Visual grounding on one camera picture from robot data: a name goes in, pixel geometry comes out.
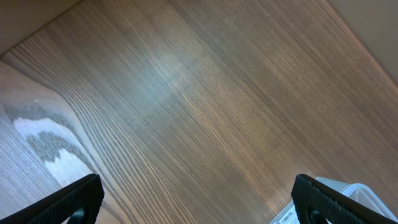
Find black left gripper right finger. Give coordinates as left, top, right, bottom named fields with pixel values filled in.
left=291, top=174, right=397, bottom=224

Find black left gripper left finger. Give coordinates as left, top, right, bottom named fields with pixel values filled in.
left=1, top=174, right=104, bottom=223

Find clear plastic container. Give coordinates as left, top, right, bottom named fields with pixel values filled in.
left=270, top=177, right=397, bottom=224

